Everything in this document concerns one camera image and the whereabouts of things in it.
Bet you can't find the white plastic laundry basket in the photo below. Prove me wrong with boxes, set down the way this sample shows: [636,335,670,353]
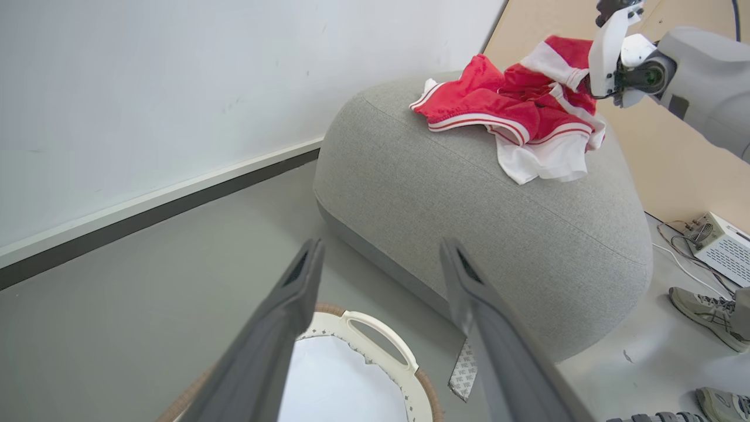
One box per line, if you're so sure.
[155,302,444,422]

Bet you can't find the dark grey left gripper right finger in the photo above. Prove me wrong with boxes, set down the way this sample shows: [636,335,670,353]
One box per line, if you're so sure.
[439,237,594,422]

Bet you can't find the grey trouser leg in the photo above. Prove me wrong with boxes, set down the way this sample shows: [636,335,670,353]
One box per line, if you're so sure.
[731,287,750,342]

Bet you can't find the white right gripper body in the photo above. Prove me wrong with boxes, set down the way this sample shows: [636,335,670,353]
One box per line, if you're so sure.
[587,5,658,110]

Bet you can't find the red and white jersey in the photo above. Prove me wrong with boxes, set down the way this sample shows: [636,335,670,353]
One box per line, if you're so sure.
[487,35,608,186]

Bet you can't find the grey sneaker with laces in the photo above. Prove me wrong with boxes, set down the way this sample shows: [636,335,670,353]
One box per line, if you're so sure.
[696,386,750,422]
[669,286,750,353]

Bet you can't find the white perforated electronics box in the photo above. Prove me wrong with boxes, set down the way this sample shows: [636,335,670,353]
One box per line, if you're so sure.
[683,211,750,288]

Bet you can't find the red and black wire bundle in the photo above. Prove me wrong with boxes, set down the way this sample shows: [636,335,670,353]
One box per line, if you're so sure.
[645,211,738,295]

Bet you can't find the red shorts white striped trim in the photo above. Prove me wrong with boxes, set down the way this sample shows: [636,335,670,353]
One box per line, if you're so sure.
[409,53,543,147]

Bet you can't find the thin white cable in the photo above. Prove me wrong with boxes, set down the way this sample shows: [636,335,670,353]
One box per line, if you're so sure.
[652,242,730,298]

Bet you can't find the white garment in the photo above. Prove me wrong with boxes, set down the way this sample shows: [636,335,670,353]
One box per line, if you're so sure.
[277,334,410,422]

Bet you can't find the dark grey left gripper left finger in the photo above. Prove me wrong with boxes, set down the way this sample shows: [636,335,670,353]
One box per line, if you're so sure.
[180,237,326,422]

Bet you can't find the grey fabric ottoman seat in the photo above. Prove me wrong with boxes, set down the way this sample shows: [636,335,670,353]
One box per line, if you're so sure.
[313,70,654,363]

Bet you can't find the white patterned fabric tag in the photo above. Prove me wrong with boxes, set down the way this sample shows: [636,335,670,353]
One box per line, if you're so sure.
[448,339,479,403]

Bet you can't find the white and black baseboard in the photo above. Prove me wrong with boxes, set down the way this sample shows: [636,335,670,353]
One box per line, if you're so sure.
[0,137,326,291]

